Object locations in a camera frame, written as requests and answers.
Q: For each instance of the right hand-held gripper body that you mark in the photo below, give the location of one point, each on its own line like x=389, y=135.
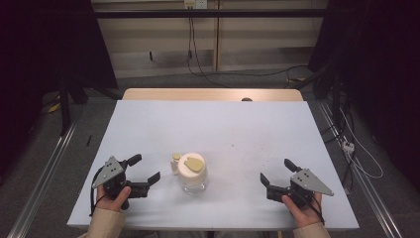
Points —
x=307, y=183

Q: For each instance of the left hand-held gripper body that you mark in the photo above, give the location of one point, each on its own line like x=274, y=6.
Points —
x=112, y=181

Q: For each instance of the glass jar with cream lid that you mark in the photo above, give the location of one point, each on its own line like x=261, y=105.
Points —
x=192, y=173

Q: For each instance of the person's left hand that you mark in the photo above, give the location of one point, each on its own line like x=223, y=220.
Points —
x=112, y=203

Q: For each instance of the person's right hand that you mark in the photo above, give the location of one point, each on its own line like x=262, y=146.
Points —
x=307, y=213

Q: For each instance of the small black floor stick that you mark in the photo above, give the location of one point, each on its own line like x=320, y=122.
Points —
x=88, y=141

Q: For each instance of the white power strip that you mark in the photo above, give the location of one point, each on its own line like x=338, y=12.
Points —
x=348, y=146

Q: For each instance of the white board mat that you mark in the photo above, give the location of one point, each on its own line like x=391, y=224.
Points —
x=231, y=125

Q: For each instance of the black metal stand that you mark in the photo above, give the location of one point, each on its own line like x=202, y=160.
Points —
x=65, y=105

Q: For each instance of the wooden table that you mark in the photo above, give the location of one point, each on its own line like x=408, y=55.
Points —
x=198, y=94

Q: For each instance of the yellow floor tape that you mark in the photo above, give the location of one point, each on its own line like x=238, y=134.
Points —
x=54, y=107

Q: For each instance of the black curtain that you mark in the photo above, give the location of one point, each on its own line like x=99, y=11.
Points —
x=39, y=66
x=379, y=66

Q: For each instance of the black horizontal bar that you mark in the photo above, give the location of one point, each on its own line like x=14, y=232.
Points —
x=211, y=13

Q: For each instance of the aluminium floor rail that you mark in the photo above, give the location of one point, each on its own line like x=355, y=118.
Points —
x=39, y=185
x=366, y=188

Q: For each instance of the wooden wall post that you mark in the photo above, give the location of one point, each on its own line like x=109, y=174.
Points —
x=216, y=36

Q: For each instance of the white wall socket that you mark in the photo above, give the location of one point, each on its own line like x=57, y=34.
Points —
x=195, y=3

